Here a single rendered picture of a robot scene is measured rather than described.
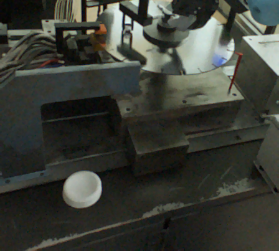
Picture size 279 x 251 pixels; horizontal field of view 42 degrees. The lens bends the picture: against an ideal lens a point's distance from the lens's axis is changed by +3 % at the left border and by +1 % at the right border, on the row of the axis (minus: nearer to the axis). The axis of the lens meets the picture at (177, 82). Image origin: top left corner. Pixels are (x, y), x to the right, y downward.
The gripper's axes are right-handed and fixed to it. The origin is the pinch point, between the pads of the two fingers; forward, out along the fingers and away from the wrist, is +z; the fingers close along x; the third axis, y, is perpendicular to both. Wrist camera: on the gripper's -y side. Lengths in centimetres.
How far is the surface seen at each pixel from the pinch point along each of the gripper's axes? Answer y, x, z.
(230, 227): -19, 43, 20
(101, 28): 17.1, 0.9, 5.4
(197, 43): -4.4, 3.2, 1.5
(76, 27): 22.1, 1.5, 5.1
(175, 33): 0.4, 0.7, 2.7
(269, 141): -17.4, 26.7, -1.8
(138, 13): 10.8, -0.5, -0.9
